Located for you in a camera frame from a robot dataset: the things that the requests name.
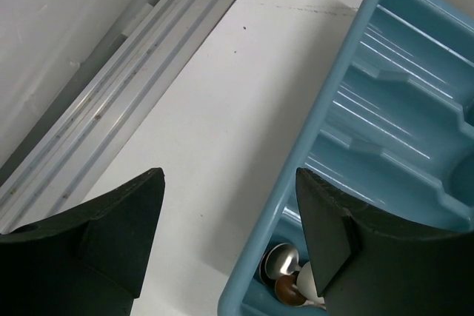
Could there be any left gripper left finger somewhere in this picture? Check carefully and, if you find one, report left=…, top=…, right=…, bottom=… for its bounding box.
left=1, top=168, right=165, bottom=315

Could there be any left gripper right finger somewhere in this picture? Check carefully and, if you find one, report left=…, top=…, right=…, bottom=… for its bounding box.
left=296, top=168, right=473, bottom=315

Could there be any white spoon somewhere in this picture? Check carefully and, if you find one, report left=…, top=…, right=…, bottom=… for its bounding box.
left=296, top=262, right=325, bottom=308

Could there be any copper spoon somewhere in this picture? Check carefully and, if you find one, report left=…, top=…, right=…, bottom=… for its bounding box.
left=274, top=275, right=326, bottom=310

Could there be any silver spoon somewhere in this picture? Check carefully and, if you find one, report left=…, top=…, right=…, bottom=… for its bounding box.
left=258, top=243, right=301, bottom=281

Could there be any blue plastic cutlery tray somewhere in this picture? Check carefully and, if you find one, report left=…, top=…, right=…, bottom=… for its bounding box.
left=217, top=0, right=473, bottom=315

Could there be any aluminium rail left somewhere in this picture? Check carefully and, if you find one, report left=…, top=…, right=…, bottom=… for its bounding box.
left=1, top=0, right=235, bottom=233

